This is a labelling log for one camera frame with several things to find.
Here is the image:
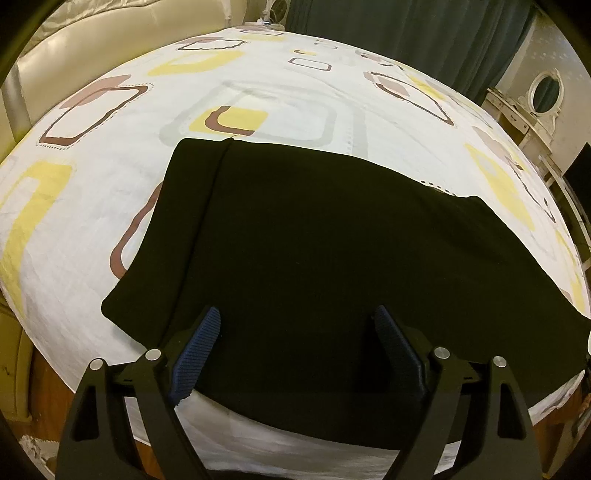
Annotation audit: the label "white dressing table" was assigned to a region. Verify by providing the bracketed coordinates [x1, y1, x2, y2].
[482, 89, 552, 162]

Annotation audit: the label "patterned white bed sheet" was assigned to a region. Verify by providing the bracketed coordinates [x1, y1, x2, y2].
[0, 25, 590, 476]

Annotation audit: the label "black pants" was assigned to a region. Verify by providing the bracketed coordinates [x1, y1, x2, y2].
[102, 139, 590, 449]

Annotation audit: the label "cream tufted headboard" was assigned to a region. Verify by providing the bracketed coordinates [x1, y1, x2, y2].
[1, 0, 249, 156]

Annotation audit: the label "black flat television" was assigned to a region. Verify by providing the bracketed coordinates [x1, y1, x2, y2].
[563, 143, 591, 205]

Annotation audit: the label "dark green curtain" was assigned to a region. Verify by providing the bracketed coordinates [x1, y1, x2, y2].
[287, 0, 537, 104]

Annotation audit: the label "white tv console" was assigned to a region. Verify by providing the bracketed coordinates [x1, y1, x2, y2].
[539, 155, 590, 245]

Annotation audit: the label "oval white vanity mirror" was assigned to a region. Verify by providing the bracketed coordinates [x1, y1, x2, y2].
[527, 68, 564, 134]

